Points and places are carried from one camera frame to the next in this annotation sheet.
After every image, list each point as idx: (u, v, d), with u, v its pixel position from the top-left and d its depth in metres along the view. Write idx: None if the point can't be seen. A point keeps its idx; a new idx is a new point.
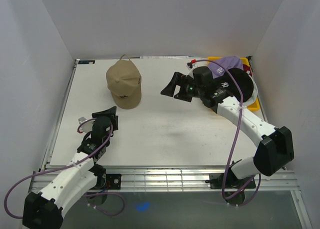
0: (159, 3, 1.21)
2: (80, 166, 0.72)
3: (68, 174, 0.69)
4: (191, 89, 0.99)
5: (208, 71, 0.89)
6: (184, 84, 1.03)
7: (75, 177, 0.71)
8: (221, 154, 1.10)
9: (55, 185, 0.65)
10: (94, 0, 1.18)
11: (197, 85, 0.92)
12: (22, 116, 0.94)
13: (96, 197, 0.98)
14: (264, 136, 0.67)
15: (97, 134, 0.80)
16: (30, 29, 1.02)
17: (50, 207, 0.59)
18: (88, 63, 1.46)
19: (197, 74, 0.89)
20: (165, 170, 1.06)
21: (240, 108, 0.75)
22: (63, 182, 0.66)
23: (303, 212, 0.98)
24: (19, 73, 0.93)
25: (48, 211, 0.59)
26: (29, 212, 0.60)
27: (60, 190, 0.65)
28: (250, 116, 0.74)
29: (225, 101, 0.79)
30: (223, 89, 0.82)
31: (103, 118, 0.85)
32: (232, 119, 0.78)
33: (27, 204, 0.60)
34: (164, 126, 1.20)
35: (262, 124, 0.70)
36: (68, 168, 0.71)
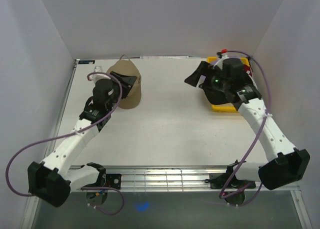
0: (160, 3, 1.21)
2: (82, 133, 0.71)
3: (70, 143, 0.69)
4: (216, 81, 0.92)
5: (240, 63, 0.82)
6: (210, 75, 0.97)
7: (78, 146, 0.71)
8: (221, 155, 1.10)
9: (57, 154, 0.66)
10: (94, 0, 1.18)
11: (225, 77, 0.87)
12: (21, 116, 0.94)
13: (96, 197, 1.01)
14: (280, 154, 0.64)
15: (100, 99, 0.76)
16: (29, 28, 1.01)
17: (53, 176, 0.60)
18: (88, 63, 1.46)
19: (227, 64, 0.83)
20: (165, 170, 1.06)
21: (264, 116, 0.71)
22: (66, 152, 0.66)
23: (303, 213, 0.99)
24: (19, 72, 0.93)
25: (51, 181, 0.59)
26: (34, 184, 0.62)
27: (63, 159, 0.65)
28: (271, 127, 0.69)
29: (252, 103, 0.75)
30: (251, 88, 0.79)
31: (104, 82, 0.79)
32: (252, 123, 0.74)
33: (30, 174, 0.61)
34: (164, 126, 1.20)
35: (282, 139, 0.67)
36: (71, 136, 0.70)
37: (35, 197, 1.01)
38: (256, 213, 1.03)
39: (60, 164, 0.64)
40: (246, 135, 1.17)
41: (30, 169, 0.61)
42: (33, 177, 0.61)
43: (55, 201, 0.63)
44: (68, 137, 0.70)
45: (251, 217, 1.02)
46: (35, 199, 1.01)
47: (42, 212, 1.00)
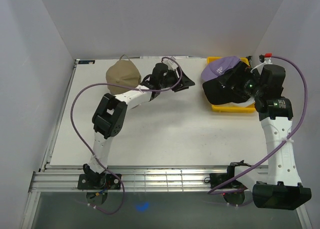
0: (160, 3, 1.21)
2: (143, 92, 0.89)
3: (135, 93, 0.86)
4: (250, 86, 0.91)
5: (282, 72, 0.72)
6: (245, 78, 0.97)
7: (137, 99, 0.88)
8: (221, 155, 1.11)
9: (125, 95, 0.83)
10: (94, 0, 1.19)
11: (262, 83, 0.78)
12: (22, 116, 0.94)
13: (96, 197, 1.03)
14: (280, 182, 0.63)
15: (156, 76, 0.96)
16: (29, 28, 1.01)
17: (120, 107, 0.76)
18: (88, 63, 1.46)
19: (267, 70, 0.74)
20: (165, 170, 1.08)
21: (284, 139, 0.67)
22: (132, 96, 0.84)
23: (303, 213, 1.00)
24: (19, 73, 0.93)
25: (118, 110, 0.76)
26: (101, 110, 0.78)
27: (128, 100, 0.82)
28: (285, 153, 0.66)
29: (277, 120, 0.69)
30: (284, 103, 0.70)
31: (163, 65, 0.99)
32: (268, 139, 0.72)
33: (103, 100, 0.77)
34: (164, 126, 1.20)
35: (290, 170, 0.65)
36: (135, 90, 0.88)
37: (35, 197, 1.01)
38: (256, 212, 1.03)
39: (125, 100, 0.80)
40: (246, 135, 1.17)
41: (105, 95, 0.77)
42: (105, 103, 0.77)
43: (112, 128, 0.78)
44: (133, 90, 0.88)
45: (251, 217, 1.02)
46: (35, 199, 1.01)
47: (42, 212, 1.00)
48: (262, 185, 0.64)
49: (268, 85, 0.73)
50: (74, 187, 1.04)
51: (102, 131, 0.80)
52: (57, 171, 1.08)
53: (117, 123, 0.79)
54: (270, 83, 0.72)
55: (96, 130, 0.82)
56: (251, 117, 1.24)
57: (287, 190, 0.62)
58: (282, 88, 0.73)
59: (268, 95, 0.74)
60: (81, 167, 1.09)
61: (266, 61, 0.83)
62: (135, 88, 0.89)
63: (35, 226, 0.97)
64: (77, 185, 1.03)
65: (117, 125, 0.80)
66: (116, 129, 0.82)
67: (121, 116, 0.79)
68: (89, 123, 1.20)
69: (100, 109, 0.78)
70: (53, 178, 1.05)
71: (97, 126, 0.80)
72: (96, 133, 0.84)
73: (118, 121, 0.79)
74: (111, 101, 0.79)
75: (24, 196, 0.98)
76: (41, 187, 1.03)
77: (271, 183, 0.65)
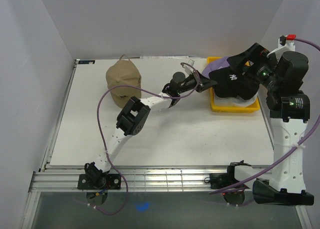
0: (159, 3, 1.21)
2: (165, 99, 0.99)
3: (157, 99, 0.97)
4: (263, 74, 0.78)
5: (305, 63, 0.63)
6: (257, 63, 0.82)
7: (159, 104, 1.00)
8: (221, 155, 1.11)
9: (149, 100, 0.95)
10: (95, 0, 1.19)
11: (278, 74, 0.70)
12: (22, 117, 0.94)
13: (96, 197, 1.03)
14: (283, 189, 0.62)
15: (175, 86, 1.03)
16: (29, 29, 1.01)
17: (143, 111, 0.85)
18: (88, 63, 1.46)
19: (286, 61, 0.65)
20: (165, 170, 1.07)
21: (295, 145, 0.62)
22: (154, 101, 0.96)
23: (303, 213, 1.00)
24: (20, 73, 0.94)
25: (142, 113, 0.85)
26: (126, 110, 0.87)
27: (150, 105, 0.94)
28: (293, 160, 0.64)
29: (290, 123, 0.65)
30: (300, 101, 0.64)
31: (179, 76, 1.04)
32: (277, 142, 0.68)
33: (130, 102, 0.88)
34: (164, 125, 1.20)
35: (296, 177, 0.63)
36: (158, 97, 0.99)
37: (35, 197, 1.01)
38: (256, 212, 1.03)
39: (146, 104, 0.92)
40: (246, 136, 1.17)
41: (132, 98, 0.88)
42: (131, 104, 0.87)
43: (134, 129, 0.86)
44: (156, 96, 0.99)
45: (251, 217, 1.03)
46: (35, 199, 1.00)
47: (43, 211, 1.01)
48: (263, 186, 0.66)
49: (285, 79, 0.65)
50: (74, 187, 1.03)
51: (124, 128, 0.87)
52: (57, 171, 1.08)
53: (139, 124, 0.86)
54: (289, 77, 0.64)
55: (117, 127, 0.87)
56: (251, 117, 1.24)
57: (288, 197, 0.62)
58: (301, 82, 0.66)
59: (283, 89, 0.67)
60: (81, 167, 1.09)
61: (287, 44, 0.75)
62: (158, 95, 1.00)
63: (35, 226, 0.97)
64: (77, 185, 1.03)
65: (139, 126, 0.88)
66: (136, 130, 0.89)
67: (144, 118, 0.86)
68: (89, 123, 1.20)
69: (126, 109, 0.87)
70: (53, 178, 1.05)
71: (120, 123, 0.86)
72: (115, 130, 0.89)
73: (141, 123, 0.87)
74: (137, 104, 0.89)
75: (24, 196, 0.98)
76: (41, 187, 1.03)
77: (273, 187, 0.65)
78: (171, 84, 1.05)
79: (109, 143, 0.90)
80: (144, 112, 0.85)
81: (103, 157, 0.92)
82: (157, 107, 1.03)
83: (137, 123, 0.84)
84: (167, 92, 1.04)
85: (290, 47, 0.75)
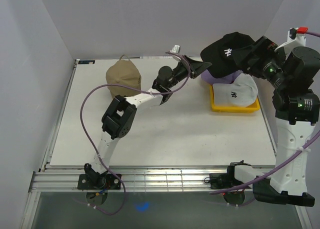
0: (160, 3, 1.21)
2: (155, 96, 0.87)
3: (145, 97, 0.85)
4: (270, 70, 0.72)
5: (317, 61, 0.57)
6: (265, 57, 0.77)
7: (148, 102, 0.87)
8: (221, 155, 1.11)
9: (136, 98, 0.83)
10: (95, 0, 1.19)
11: (287, 71, 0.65)
12: (22, 117, 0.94)
13: (96, 197, 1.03)
14: (285, 192, 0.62)
15: (163, 83, 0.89)
16: (29, 29, 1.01)
17: (128, 112, 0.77)
18: (88, 63, 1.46)
19: (297, 59, 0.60)
20: (165, 170, 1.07)
21: (299, 149, 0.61)
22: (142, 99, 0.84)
23: (303, 213, 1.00)
24: (20, 73, 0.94)
25: (127, 112, 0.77)
26: (110, 111, 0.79)
27: (138, 103, 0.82)
28: (296, 164, 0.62)
29: (296, 125, 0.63)
30: (309, 103, 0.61)
31: (166, 70, 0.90)
32: (281, 143, 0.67)
33: (114, 101, 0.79)
34: (164, 125, 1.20)
35: (298, 180, 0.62)
36: (146, 93, 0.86)
37: (35, 197, 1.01)
38: (256, 213, 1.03)
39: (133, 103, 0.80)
40: (246, 136, 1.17)
41: (116, 98, 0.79)
42: (115, 104, 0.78)
43: (120, 130, 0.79)
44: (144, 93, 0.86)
45: (251, 217, 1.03)
46: (35, 200, 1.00)
47: (43, 211, 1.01)
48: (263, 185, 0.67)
49: (295, 78, 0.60)
50: (74, 187, 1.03)
51: (110, 130, 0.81)
52: (57, 171, 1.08)
53: (126, 124, 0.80)
54: (299, 76, 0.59)
55: (104, 130, 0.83)
56: (250, 117, 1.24)
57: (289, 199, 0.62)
58: (312, 82, 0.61)
59: (291, 89, 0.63)
60: (81, 167, 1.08)
61: (297, 37, 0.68)
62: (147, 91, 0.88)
63: (35, 226, 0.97)
64: (77, 186, 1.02)
65: (125, 127, 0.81)
66: (124, 131, 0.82)
67: (130, 118, 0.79)
68: (90, 123, 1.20)
69: (110, 109, 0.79)
70: (52, 178, 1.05)
71: (105, 124, 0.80)
72: (103, 134, 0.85)
73: (127, 123, 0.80)
74: (121, 103, 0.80)
75: (24, 196, 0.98)
76: (41, 187, 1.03)
77: (274, 188, 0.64)
78: (159, 80, 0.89)
79: (100, 147, 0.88)
80: (129, 112, 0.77)
81: (97, 161, 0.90)
82: (147, 105, 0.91)
83: (123, 124, 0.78)
84: (156, 89, 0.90)
85: (300, 42, 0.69)
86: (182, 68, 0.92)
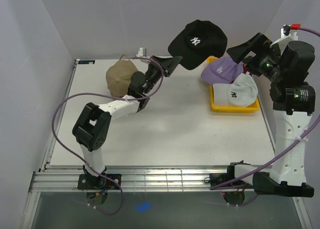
0: (160, 3, 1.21)
2: (130, 102, 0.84)
3: (120, 104, 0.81)
4: (267, 65, 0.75)
5: (311, 53, 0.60)
6: (261, 54, 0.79)
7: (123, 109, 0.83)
8: (221, 155, 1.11)
9: (110, 105, 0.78)
10: (95, 0, 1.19)
11: (282, 64, 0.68)
12: (22, 117, 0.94)
13: (96, 197, 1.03)
14: (284, 182, 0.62)
15: (137, 89, 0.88)
16: (29, 29, 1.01)
17: (102, 118, 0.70)
18: (88, 63, 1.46)
19: (292, 51, 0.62)
20: (165, 170, 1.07)
21: (298, 138, 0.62)
22: (117, 106, 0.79)
23: (303, 213, 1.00)
24: (19, 73, 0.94)
25: (100, 120, 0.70)
26: (82, 121, 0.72)
27: (113, 110, 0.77)
28: (294, 154, 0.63)
29: (293, 116, 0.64)
30: (306, 93, 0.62)
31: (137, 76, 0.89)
32: (280, 135, 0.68)
33: (85, 110, 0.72)
34: (164, 125, 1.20)
35: (297, 170, 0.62)
36: (121, 100, 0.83)
37: (35, 197, 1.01)
38: (256, 212, 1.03)
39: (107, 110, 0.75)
40: (246, 136, 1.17)
41: (88, 105, 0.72)
42: (87, 113, 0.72)
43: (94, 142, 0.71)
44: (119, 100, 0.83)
45: (252, 217, 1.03)
46: (35, 199, 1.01)
47: (43, 212, 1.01)
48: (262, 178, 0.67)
49: (290, 70, 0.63)
50: (74, 187, 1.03)
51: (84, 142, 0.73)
52: (57, 171, 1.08)
53: (101, 134, 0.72)
54: (294, 68, 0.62)
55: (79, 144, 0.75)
56: (251, 117, 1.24)
57: (289, 190, 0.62)
58: (307, 73, 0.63)
59: (287, 81, 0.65)
60: (81, 167, 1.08)
61: (290, 34, 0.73)
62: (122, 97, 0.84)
63: (35, 226, 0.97)
64: (77, 186, 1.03)
65: (100, 138, 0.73)
66: (99, 143, 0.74)
67: (105, 127, 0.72)
68: None
69: (82, 119, 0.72)
70: (52, 178, 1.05)
71: (77, 137, 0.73)
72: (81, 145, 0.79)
73: (102, 133, 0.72)
74: (95, 111, 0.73)
75: (24, 196, 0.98)
76: (41, 187, 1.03)
77: (274, 179, 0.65)
78: (132, 87, 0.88)
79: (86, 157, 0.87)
80: (103, 119, 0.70)
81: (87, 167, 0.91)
82: (123, 113, 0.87)
83: (96, 134, 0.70)
84: (131, 96, 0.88)
85: (293, 37, 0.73)
86: (153, 71, 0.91)
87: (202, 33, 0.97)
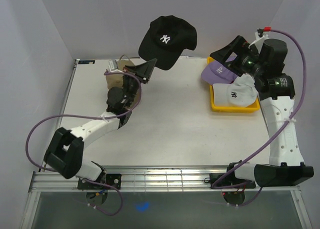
0: (160, 3, 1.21)
2: (109, 120, 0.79)
3: (96, 124, 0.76)
4: (249, 62, 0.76)
5: (284, 47, 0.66)
6: (242, 54, 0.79)
7: (101, 129, 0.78)
8: (221, 155, 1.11)
9: (84, 128, 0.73)
10: (94, 0, 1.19)
11: (261, 60, 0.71)
12: (22, 116, 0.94)
13: (96, 197, 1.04)
14: (284, 163, 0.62)
15: (117, 105, 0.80)
16: (29, 28, 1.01)
17: (75, 143, 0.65)
18: (88, 63, 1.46)
19: (268, 46, 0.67)
20: (165, 170, 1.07)
21: (287, 119, 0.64)
22: (91, 128, 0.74)
23: (303, 212, 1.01)
24: (19, 73, 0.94)
25: (73, 146, 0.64)
26: (53, 147, 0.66)
27: (88, 133, 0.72)
28: (287, 134, 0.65)
29: (279, 100, 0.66)
30: (285, 81, 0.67)
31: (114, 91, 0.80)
32: (270, 121, 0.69)
33: (55, 135, 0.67)
34: (164, 126, 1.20)
35: (293, 150, 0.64)
36: (98, 119, 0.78)
37: (35, 197, 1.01)
38: (256, 212, 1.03)
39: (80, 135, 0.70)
40: (246, 135, 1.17)
41: (59, 130, 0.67)
42: (58, 138, 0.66)
43: (67, 169, 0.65)
44: (95, 119, 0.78)
45: (252, 217, 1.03)
46: (35, 199, 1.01)
47: (43, 211, 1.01)
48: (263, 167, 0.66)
49: (269, 62, 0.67)
50: (74, 187, 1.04)
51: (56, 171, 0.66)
52: None
53: (74, 162, 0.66)
54: (272, 60, 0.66)
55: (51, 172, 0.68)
56: (250, 117, 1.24)
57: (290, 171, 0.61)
58: (283, 64, 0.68)
59: (269, 72, 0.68)
60: None
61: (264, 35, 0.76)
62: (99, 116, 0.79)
63: (35, 226, 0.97)
64: (78, 186, 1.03)
65: (74, 165, 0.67)
66: (72, 172, 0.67)
67: (78, 154, 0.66)
68: None
69: (53, 146, 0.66)
70: (52, 178, 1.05)
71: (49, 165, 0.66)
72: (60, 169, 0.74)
73: (75, 160, 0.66)
74: (67, 137, 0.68)
75: (24, 196, 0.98)
76: (41, 187, 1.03)
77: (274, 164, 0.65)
78: (111, 104, 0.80)
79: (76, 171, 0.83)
80: (75, 145, 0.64)
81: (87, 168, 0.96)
82: (103, 131, 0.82)
83: (68, 161, 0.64)
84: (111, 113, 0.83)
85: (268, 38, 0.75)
86: (130, 82, 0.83)
87: (168, 29, 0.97)
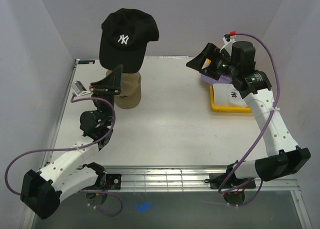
0: (159, 3, 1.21)
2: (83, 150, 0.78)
3: (69, 157, 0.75)
4: (223, 65, 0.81)
5: (252, 46, 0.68)
6: (216, 59, 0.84)
7: (77, 160, 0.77)
8: (221, 155, 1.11)
9: (55, 167, 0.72)
10: (94, 0, 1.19)
11: (234, 61, 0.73)
12: (21, 116, 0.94)
13: (96, 197, 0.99)
14: (282, 150, 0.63)
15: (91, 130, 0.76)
16: (29, 29, 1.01)
17: (45, 188, 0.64)
18: (89, 63, 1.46)
19: (237, 47, 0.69)
20: (165, 170, 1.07)
21: (271, 109, 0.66)
22: (63, 165, 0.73)
23: (303, 213, 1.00)
24: (19, 73, 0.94)
25: (43, 192, 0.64)
26: (25, 193, 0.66)
27: (59, 172, 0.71)
28: (276, 122, 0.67)
29: (260, 93, 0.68)
30: (260, 76, 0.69)
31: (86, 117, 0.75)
32: (256, 115, 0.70)
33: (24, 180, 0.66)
34: (164, 126, 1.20)
35: (285, 136, 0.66)
36: (72, 151, 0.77)
37: None
38: (256, 212, 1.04)
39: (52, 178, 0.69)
40: (246, 135, 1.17)
41: (27, 175, 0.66)
42: (27, 185, 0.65)
43: (46, 210, 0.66)
44: (69, 151, 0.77)
45: (251, 217, 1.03)
46: None
47: None
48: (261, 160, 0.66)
49: (242, 63, 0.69)
50: None
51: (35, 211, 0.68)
52: None
53: (52, 202, 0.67)
54: (244, 60, 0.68)
55: None
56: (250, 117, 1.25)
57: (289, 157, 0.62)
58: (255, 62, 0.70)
59: (243, 71, 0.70)
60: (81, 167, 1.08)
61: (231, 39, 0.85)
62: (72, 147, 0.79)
63: (35, 226, 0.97)
64: None
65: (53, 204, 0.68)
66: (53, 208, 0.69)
67: (53, 194, 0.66)
68: None
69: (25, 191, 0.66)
70: None
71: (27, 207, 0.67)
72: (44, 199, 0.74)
73: (53, 200, 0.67)
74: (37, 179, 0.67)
75: None
76: None
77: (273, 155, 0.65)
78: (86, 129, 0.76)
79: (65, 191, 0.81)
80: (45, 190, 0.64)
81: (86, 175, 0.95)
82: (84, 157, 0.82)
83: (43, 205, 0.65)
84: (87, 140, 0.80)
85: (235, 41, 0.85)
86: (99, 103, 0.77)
87: (123, 25, 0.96)
